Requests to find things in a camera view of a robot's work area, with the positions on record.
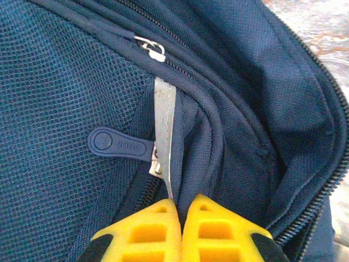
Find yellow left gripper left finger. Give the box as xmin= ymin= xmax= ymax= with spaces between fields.
xmin=77 ymin=198 xmax=182 ymax=262

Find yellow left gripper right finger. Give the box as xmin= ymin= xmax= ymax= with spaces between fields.
xmin=181 ymin=193 xmax=290 ymax=262

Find navy blue backpack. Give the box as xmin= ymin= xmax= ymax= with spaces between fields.
xmin=0 ymin=0 xmax=349 ymax=262

